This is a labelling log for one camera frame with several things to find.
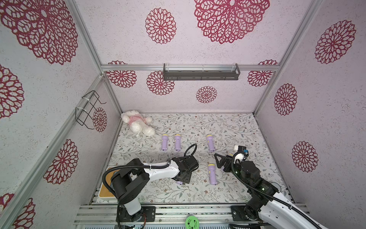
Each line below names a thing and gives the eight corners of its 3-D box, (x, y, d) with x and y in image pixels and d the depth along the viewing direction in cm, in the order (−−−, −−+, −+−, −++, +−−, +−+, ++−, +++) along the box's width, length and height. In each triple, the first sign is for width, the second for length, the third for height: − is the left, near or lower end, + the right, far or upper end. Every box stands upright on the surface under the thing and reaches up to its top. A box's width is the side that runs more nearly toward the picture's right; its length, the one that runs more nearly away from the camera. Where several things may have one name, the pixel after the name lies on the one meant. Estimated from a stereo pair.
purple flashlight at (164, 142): (161, 150, 100) (160, 148, 98) (162, 137, 108) (162, 134, 105) (167, 150, 100) (166, 148, 98) (168, 137, 108) (168, 134, 105)
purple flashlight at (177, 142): (174, 151, 100) (174, 148, 97) (175, 137, 108) (174, 134, 105) (180, 151, 100) (180, 148, 97) (180, 137, 108) (180, 134, 105)
